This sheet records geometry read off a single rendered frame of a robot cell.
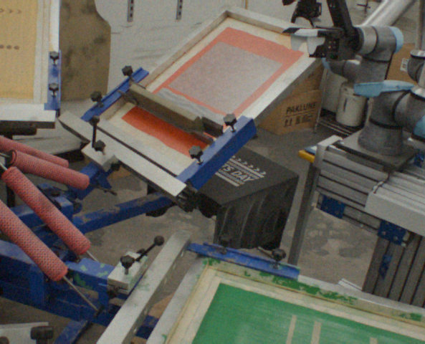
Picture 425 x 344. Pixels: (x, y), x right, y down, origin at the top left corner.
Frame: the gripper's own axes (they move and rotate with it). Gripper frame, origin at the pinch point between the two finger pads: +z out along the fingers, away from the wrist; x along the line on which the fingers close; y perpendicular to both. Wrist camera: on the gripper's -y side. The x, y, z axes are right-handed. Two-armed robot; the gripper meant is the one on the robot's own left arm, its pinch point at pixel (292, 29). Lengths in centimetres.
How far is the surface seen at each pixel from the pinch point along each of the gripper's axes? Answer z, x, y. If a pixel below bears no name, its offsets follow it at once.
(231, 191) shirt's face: -21, 56, 66
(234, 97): -18, 55, 29
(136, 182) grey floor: -58, 249, 135
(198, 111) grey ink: -6, 59, 34
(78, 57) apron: -23, 276, 46
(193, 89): -10, 71, 29
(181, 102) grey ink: -4, 68, 33
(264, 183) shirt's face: -38, 59, 65
